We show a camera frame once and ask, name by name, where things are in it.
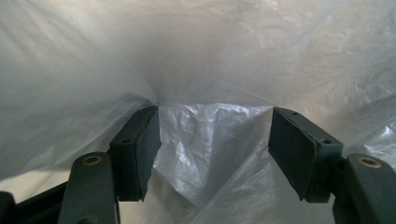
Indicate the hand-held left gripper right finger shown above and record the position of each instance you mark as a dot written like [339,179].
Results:
[299,152]

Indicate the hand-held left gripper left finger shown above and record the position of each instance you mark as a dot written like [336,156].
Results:
[134,155]

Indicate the grey plastic trash bag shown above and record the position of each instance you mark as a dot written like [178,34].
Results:
[199,56]

